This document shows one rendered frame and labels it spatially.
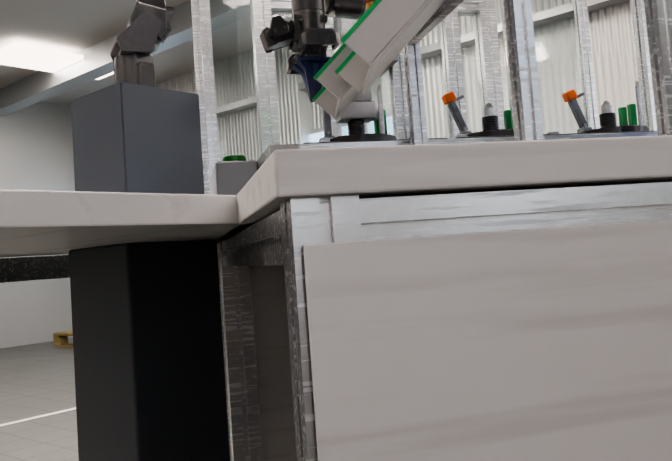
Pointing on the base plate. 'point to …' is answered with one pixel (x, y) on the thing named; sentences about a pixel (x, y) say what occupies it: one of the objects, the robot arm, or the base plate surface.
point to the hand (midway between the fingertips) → (312, 82)
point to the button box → (231, 176)
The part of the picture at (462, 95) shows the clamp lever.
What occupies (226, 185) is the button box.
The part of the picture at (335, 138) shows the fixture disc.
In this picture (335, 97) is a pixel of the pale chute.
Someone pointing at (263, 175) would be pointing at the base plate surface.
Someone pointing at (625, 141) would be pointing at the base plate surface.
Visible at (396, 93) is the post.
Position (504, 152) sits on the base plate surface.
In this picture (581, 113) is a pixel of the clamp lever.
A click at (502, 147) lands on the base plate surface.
